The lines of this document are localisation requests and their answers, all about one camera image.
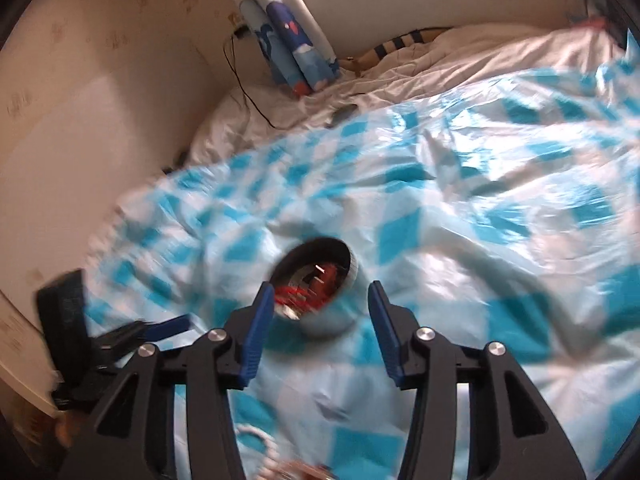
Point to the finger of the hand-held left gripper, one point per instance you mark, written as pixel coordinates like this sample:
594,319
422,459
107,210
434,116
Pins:
170,327

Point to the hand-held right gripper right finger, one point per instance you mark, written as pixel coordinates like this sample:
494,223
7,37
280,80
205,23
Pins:
385,335

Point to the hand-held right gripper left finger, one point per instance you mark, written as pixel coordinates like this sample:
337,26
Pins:
255,340

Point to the round metal tin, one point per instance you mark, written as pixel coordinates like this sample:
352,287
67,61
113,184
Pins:
340,320

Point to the person's left hand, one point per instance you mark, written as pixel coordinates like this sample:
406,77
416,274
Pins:
66,430

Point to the blue checkered plastic sheet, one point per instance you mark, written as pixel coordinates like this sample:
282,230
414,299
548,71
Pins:
475,260

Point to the white duvet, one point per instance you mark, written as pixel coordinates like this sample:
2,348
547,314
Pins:
450,60

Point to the striped pillow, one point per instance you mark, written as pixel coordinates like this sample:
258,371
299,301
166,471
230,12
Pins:
395,42

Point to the cartoon print curtain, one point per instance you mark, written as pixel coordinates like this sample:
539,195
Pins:
295,45

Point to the black charger plug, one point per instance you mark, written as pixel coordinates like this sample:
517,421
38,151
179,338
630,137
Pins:
241,31

